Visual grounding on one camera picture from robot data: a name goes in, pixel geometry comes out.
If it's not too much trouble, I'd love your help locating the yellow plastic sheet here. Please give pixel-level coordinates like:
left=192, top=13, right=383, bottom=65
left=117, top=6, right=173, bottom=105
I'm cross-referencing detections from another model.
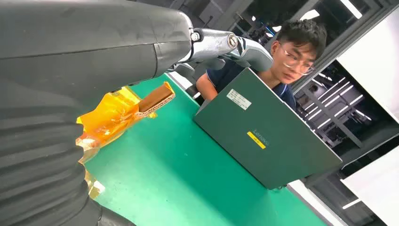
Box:
left=75, top=86, right=158, bottom=200

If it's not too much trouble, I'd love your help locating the brown cardboard piece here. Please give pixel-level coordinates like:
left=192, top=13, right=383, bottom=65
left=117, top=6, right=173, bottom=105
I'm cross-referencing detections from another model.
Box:
left=135, top=81, right=176, bottom=119

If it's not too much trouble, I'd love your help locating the dark green laptop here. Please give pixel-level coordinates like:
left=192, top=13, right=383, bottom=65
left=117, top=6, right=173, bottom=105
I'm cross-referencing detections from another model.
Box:
left=193, top=68, right=343, bottom=190

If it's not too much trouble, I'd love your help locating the person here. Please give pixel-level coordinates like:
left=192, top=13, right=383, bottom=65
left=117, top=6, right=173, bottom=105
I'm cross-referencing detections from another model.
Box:
left=196, top=19, right=328, bottom=110

